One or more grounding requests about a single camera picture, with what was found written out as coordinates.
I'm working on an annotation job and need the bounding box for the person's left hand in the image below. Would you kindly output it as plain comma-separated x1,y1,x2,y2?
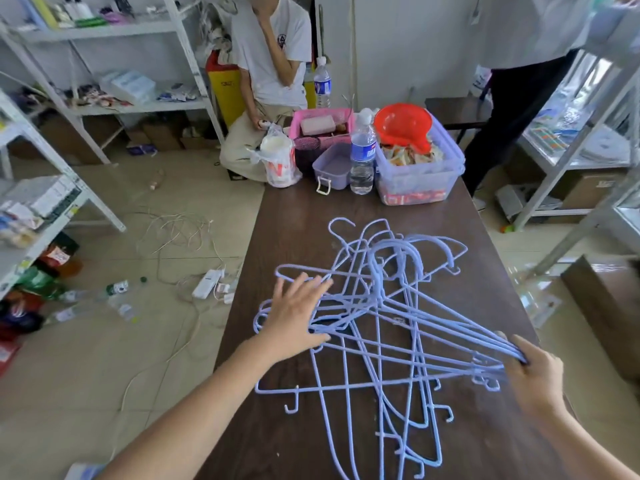
251,272,336,365

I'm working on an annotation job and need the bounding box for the person's right hand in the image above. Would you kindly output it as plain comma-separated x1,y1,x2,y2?
496,330,569,421

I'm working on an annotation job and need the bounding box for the bunch of blue hangers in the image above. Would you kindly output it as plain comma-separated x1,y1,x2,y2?
252,217,530,480

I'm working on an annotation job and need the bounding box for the person's left forearm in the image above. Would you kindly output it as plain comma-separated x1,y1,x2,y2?
97,342,281,480

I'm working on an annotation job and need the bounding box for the person's right forearm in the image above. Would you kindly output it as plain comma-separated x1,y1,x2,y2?
529,404,640,480

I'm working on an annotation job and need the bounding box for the clear plastic storage box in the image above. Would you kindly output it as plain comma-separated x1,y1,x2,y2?
372,112,466,207

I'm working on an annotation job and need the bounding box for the stack of white boxes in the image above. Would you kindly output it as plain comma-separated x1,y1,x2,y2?
0,174,83,221

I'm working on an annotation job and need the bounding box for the white strip package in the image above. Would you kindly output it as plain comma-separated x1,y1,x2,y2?
529,294,563,331

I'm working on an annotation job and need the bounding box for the dark wooden table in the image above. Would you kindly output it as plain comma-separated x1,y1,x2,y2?
193,144,581,480

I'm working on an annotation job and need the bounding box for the brown cardboard box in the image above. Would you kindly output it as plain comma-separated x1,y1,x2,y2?
549,169,632,211
559,254,640,381
37,114,123,165
141,119,183,151

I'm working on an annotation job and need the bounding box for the white plastic bag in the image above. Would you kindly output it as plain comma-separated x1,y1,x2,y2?
247,123,303,189

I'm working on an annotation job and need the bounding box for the dark mesh cup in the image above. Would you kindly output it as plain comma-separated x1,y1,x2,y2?
293,136,326,178

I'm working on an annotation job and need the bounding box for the empty clear plastic bottle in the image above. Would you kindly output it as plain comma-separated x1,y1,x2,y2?
42,294,140,327

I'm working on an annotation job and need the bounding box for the empty clear bottle green cap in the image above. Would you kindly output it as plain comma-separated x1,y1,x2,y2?
57,277,149,304

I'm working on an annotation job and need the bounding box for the clear water bottle blue label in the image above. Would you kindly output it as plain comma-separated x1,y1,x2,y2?
313,56,333,109
349,108,379,195

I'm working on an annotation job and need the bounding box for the pink plastic basket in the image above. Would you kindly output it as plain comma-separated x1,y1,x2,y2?
288,107,356,151

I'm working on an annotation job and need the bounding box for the white flat package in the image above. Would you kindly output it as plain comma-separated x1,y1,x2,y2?
495,184,563,221

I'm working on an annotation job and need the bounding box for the pink sponge block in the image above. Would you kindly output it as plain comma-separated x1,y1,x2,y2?
299,114,337,137

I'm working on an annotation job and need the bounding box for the pile of small sachets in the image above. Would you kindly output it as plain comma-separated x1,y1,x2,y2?
381,142,445,167

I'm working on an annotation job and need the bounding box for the red plastic scoop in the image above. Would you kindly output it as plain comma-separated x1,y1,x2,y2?
373,103,433,155

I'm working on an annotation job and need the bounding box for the yellow bin with red lid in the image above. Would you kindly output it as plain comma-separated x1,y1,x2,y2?
205,49,317,131

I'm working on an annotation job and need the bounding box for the orange soda bottle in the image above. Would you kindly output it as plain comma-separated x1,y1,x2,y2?
39,233,85,278

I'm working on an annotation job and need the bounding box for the green soda bottle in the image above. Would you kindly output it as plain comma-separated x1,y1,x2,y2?
13,267,69,301

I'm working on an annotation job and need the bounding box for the white and blue power strip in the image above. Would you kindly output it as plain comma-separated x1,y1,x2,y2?
63,462,107,480

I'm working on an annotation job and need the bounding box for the dark wooden chair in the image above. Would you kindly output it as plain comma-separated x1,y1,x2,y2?
425,97,493,145

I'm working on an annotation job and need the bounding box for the dark cola bottle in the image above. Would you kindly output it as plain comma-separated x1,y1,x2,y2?
0,294,47,337

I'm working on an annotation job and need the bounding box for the white and blue box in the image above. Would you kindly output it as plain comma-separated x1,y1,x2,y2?
99,69,157,105

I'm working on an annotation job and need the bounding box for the red gift box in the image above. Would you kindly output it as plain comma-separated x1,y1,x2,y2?
0,339,22,378

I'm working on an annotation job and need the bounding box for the tangle of white cables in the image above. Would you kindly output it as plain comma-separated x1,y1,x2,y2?
107,209,251,445

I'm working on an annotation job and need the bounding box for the small purple box white handle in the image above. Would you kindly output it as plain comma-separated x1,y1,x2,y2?
312,142,353,195

